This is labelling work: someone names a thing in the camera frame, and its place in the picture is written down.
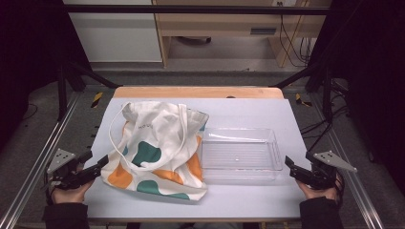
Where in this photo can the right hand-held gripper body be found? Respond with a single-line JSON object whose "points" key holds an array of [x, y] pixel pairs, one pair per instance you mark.
{"points": [[321, 176]]}

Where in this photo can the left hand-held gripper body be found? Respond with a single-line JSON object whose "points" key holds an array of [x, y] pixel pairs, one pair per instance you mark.
{"points": [[62, 159]]}

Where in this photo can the clear plastic tray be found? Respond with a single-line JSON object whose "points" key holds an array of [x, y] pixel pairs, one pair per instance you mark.
{"points": [[242, 156]]}

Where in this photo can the white tote bag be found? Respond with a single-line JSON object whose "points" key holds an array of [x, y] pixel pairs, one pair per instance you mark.
{"points": [[159, 143]]}

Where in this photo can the person's right hand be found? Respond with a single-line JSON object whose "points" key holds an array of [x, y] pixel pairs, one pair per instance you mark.
{"points": [[318, 193]]}

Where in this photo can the person's left hand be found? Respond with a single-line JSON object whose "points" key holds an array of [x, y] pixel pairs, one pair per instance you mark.
{"points": [[70, 195]]}

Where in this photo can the yellow and black tape strip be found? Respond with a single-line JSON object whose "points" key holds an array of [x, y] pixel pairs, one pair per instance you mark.
{"points": [[97, 99], [301, 100]]}

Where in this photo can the pale lilac table mat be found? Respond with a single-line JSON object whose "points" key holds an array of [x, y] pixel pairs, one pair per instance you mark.
{"points": [[248, 111]]}

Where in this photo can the black curtain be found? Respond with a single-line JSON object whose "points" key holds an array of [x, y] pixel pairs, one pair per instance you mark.
{"points": [[28, 47], [372, 63]]}

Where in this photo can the white cabinet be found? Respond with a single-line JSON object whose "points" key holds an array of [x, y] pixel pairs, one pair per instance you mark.
{"points": [[117, 38]]}

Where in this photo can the wooden desk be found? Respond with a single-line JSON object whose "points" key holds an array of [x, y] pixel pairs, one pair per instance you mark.
{"points": [[216, 24]]}

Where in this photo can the aluminium rail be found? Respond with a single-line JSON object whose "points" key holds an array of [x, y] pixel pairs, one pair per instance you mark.
{"points": [[41, 152], [350, 178]]}

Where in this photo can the black slanted frame strut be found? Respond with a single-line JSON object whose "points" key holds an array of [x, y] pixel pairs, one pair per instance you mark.
{"points": [[299, 74], [92, 76]]}

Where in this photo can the black horizontal frame bar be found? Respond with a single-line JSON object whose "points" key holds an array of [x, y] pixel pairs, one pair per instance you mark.
{"points": [[191, 9]]}

